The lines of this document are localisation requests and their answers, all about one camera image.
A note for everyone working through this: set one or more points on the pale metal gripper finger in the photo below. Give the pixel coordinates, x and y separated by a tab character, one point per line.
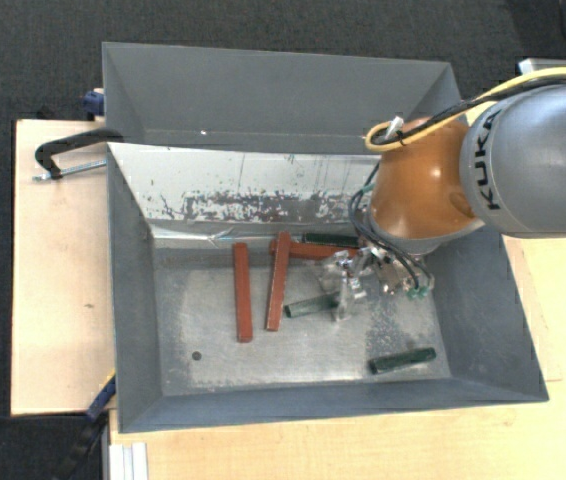
349	299
334	270

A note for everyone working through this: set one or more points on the dark green flat block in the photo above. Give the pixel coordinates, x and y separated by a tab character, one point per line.
330	239
402	360
310	305

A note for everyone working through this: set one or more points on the grey metal bin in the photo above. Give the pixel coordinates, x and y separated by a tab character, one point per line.
273	368

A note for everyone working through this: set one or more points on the pale wood flat board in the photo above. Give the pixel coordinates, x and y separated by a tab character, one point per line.
58	268

